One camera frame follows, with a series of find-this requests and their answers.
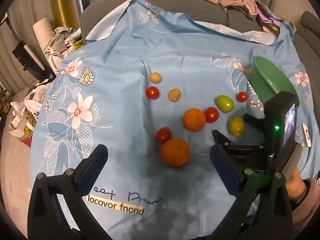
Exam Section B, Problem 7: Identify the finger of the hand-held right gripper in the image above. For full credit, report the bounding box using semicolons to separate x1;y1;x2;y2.
243;113;267;131
212;129;270;174

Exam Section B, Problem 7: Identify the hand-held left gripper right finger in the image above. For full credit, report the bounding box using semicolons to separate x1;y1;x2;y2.
207;145;294;240

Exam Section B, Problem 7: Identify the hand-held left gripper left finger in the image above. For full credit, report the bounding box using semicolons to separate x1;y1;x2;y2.
27;144;109;240

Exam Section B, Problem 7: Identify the green plastic bowl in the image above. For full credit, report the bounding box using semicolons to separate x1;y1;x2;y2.
247;56;299;105

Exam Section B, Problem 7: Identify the person's right forearm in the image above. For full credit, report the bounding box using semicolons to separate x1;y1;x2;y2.
291;177;320;230

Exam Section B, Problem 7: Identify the person's right hand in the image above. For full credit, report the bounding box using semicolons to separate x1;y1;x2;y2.
285;167;307;200

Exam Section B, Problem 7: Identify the yellow-green jujube fruit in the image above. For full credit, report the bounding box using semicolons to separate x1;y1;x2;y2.
227;116;245;137

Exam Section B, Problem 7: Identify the green jujube fruit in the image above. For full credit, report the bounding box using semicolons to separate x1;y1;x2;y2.
215;95;235;113

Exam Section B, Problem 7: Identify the small orange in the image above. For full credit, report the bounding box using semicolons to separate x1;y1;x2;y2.
183;108;207;132

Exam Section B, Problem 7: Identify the large orange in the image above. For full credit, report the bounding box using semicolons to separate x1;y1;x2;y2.
160;138;191;168

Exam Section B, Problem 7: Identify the white plastic bag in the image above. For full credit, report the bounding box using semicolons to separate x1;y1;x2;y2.
24;77;54;120

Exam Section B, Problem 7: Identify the purple cloth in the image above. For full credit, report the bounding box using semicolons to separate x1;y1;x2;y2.
255;1;285;34

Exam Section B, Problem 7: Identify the blue floral cloth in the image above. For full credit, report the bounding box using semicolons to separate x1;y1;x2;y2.
30;0;315;239

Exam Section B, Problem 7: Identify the grey sofa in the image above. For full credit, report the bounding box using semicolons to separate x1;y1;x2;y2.
79;0;320;80

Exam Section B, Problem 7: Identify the grey clothes pile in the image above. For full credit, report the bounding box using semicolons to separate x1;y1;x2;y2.
43;26;84;65

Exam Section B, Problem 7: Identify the black box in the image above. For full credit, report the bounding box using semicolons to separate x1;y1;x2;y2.
12;40;47;73

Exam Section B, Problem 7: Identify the white board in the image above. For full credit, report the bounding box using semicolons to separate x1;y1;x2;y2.
32;15;55;53

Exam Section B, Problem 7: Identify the yellow patterned curtain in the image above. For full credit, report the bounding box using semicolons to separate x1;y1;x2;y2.
47;0;84;30

